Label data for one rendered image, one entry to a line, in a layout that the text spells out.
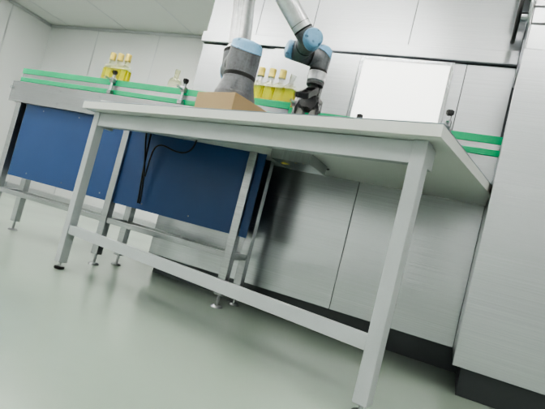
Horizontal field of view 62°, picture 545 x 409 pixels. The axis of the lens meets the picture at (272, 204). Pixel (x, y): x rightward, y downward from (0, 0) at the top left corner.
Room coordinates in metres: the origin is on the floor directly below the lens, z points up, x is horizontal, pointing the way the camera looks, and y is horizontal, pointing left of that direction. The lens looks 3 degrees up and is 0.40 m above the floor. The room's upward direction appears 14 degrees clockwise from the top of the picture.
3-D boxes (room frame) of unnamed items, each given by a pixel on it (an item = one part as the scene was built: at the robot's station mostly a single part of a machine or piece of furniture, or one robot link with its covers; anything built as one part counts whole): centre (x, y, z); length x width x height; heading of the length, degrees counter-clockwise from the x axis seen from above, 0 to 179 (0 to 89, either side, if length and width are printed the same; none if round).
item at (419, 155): (1.61, 0.24, 0.36); 1.51 x 0.09 x 0.71; 54
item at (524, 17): (1.81, -0.81, 1.49); 0.21 x 0.05 x 0.21; 157
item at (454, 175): (2.16, -0.16, 0.73); 1.58 x 1.52 x 0.04; 54
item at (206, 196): (2.41, 0.77, 0.54); 1.59 x 0.18 x 0.43; 67
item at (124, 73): (2.56, 1.00, 1.02); 0.06 x 0.06 x 0.28; 67
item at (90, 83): (2.34, 0.84, 0.92); 1.75 x 0.01 x 0.08; 67
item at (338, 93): (2.18, -0.23, 1.15); 0.90 x 0.03 x 0.34; 67
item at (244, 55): (1.63, 0.23, 0.98); 0.13 x 0.12 x 0.14; 15
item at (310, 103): (1.85, -0.05, 0.97); 0.09 x 0.08 x 0.12; 157
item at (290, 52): (1.80, 0.04, 1.12); 0.11 x 0.11 x 0.08; 15
